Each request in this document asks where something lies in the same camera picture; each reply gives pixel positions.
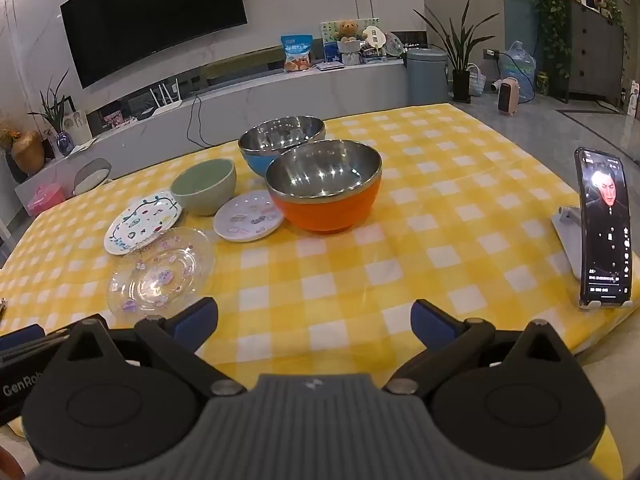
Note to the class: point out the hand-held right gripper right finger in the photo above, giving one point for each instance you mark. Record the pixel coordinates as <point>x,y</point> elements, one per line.
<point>433,327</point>

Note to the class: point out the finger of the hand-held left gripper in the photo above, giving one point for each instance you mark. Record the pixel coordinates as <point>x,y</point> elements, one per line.
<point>47,347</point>
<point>22,337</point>

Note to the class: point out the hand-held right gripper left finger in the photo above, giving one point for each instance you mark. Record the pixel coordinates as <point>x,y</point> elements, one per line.
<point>197,324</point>

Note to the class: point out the clear glass plate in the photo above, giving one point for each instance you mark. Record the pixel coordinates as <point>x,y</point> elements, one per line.
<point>160,275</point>

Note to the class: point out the small white sticker plate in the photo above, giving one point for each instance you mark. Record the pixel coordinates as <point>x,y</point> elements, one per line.
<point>247,217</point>

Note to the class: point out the white plate with vine drawing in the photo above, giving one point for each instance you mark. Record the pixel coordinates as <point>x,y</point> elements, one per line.
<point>137,222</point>

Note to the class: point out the green ceramic bowl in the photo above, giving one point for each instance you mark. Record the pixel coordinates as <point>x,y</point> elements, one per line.
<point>202,190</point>

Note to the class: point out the orange steel bowl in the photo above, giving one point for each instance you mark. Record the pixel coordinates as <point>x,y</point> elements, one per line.
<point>325,200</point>

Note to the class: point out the blue steel bowl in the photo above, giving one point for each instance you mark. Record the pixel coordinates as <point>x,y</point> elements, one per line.
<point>260,157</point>

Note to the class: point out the yellow checked tablecloth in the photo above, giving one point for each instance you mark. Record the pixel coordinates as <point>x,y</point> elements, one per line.
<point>450,200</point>

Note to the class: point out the pink plastic box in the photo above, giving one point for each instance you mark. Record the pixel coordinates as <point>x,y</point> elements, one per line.
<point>46,200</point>

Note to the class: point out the white phone stand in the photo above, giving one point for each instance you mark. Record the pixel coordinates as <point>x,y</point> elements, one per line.
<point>567,232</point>

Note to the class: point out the grey round chair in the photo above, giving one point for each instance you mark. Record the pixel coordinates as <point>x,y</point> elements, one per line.
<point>92,172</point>

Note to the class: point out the brown round vase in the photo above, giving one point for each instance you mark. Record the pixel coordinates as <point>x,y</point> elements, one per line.
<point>27,152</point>

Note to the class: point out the black smartphone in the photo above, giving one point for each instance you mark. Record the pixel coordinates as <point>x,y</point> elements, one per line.
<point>606,230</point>

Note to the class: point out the blue glass vase with plant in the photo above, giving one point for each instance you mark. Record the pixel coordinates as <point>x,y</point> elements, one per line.
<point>64,142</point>

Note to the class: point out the white drawing card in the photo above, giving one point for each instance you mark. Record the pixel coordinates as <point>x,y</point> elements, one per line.
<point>79,125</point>

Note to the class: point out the white router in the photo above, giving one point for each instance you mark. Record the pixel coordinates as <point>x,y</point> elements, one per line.
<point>165,105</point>

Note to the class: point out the pink space heater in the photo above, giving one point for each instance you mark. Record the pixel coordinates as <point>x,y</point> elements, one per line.
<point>509,97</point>

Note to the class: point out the small woven basket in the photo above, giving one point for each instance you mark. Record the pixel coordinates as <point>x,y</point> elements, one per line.
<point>477,82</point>

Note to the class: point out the grey-blue trash bin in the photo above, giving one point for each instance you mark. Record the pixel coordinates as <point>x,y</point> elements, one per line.
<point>426,77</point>

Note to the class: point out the white marble TV console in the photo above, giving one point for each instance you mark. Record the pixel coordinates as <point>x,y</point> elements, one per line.
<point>300,95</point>

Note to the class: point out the long-leaf potted plant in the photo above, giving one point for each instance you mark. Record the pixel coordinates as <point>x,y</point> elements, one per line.
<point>462,55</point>

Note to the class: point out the blue water jug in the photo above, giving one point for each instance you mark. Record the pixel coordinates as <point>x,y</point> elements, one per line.
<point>520,67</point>

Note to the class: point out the blue snack bag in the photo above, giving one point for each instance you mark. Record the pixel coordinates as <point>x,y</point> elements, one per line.
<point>297,54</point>

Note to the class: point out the brown teddy bear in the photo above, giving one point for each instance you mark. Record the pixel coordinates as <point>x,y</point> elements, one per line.
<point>348,30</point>

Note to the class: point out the green picture board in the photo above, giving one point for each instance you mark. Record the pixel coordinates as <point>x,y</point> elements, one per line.
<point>327,35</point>

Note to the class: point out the black television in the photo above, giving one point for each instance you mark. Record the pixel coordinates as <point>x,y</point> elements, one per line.
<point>155,15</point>

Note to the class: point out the grey drawer cabinet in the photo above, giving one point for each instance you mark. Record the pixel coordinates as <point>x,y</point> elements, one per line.
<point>595,55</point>

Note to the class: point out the bushy ivy plant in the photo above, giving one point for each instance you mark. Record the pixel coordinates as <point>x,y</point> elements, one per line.
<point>550,5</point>

